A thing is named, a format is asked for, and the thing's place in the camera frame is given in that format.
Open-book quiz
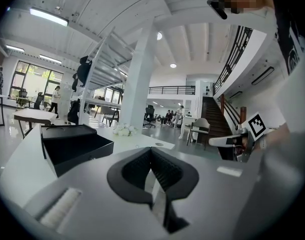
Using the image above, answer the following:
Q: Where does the black mezzanine railing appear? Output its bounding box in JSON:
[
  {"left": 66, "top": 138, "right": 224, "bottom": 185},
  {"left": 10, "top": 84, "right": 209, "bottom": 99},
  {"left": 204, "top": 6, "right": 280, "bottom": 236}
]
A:
[{"left": 213, "top": 24, "right": 254, "bottom": 95}]

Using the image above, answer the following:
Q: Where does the black office chair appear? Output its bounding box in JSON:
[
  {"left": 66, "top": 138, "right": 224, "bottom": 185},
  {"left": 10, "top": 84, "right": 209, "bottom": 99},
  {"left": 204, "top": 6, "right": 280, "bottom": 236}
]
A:
[{"left": 143, "top": 104, "right": 157, "bottom": 129}]

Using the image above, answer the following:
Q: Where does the dark wooden staircase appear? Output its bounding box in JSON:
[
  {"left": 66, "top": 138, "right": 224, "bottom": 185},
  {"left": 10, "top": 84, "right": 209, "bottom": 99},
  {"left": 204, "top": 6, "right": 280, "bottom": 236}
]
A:
[{"left": 200, "top": 93, "right": 248, "bottom": 140}]

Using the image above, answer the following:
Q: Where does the person's right forearm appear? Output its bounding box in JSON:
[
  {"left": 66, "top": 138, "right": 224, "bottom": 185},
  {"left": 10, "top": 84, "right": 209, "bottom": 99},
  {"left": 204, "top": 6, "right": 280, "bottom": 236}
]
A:
[{"left": 264, "top": 124, "right": 291, "bottom": 150}]

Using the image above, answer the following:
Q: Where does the person's black printed t-shirt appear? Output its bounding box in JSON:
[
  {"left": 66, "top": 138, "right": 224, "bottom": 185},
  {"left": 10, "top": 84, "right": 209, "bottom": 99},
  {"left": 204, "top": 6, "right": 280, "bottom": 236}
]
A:
[{"left": 272, "top": 3, "right": 305, "bottom": 135}]

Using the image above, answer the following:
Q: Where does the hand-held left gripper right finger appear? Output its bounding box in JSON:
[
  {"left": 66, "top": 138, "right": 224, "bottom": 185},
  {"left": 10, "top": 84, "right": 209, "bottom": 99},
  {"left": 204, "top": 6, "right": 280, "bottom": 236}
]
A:
[{"left": 151, "top": 146, "right": 200, "bottom": 235}]

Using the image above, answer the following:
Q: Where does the white desk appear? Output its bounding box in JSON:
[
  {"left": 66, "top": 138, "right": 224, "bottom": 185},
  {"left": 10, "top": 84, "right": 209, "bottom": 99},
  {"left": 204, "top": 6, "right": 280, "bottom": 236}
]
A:
[{"left": 0, "top": 118, "right": 176, "bottom": 209}]

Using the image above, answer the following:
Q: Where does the black box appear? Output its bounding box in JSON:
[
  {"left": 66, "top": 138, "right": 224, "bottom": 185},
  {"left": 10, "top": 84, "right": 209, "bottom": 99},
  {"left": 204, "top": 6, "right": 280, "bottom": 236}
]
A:
[{"left": 39, "top": 123, "right": 115, "bottom": 178}]

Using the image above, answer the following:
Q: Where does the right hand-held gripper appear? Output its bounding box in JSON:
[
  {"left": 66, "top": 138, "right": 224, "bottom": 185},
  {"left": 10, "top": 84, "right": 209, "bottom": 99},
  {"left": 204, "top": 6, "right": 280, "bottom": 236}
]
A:
[{"left": 208, "top": 111, "right": 268, "bottom": 164}]

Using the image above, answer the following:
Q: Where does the wooden table with white top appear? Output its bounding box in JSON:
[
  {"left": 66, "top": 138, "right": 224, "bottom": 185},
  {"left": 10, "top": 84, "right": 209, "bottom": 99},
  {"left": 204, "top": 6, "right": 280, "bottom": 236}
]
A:
[{"left": 13, "top": 108, "right": 56, "bottom": 139}]

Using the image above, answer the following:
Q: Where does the long ceiling lamp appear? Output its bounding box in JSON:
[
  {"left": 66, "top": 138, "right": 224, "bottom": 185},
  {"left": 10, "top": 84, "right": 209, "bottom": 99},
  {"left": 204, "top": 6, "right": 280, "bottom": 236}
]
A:
[
  {"left": 4, "top": 44, "right": 26, "bottom": 53},
  {"left": 29, "top": 6, "right": 70, "bottom": 27},
  {"left": 39, "top": 54, "right": 63, "bottom": 65}
]

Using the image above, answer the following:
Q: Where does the grey dining chair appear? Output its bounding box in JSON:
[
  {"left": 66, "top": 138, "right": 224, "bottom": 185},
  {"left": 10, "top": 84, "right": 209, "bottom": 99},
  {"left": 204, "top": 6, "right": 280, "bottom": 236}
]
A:
[{"left": 186, "top": 117, "right": 211, "bottom": 150}]

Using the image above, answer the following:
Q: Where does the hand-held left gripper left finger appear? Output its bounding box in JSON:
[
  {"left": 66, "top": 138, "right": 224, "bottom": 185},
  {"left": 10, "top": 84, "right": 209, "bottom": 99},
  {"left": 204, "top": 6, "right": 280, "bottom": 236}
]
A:
[{"left": 106, "top": 146, "right": 154, "bottom": 211}]

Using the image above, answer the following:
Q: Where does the white column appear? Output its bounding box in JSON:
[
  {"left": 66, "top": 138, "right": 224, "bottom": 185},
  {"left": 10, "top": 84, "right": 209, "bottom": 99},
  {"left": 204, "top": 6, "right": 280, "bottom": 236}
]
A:
[{"left": 118, "top": 15, "right": 157, "bottom": 132}]

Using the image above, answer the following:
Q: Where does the white metal shelving rack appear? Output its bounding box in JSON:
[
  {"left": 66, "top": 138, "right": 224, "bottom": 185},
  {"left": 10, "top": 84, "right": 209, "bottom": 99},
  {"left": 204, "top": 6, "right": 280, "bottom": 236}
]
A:
[{"left": 67, "top": 25, "right": 136, "bottom": 128}]

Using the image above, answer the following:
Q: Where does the black balcony railing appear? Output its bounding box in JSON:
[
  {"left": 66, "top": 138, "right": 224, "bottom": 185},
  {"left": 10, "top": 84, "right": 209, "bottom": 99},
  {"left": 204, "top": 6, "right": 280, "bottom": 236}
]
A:
[{"left": 147, "top": 84, "right": 196, "bottom": 96}]

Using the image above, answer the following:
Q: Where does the large black-framed window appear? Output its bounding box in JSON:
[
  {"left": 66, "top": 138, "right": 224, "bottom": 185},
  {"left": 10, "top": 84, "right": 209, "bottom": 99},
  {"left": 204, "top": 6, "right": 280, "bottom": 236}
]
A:
[{"left": 8, "top": 59, "right": 64, "bottom": 108}]

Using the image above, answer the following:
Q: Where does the black head-mounted camera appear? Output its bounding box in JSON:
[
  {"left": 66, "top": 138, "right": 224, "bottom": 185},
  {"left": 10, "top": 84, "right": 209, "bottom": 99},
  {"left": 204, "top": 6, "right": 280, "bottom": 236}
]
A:
[{"left": 206, "top": 0, "right": 229, "bottom": 21}]

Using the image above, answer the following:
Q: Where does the white flower bouquet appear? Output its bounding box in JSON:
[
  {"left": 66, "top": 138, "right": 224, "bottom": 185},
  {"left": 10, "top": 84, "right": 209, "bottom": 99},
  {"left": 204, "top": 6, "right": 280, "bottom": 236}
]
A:
[{"left": 111, "top": 122, "right": 139, "bottom": 138}]

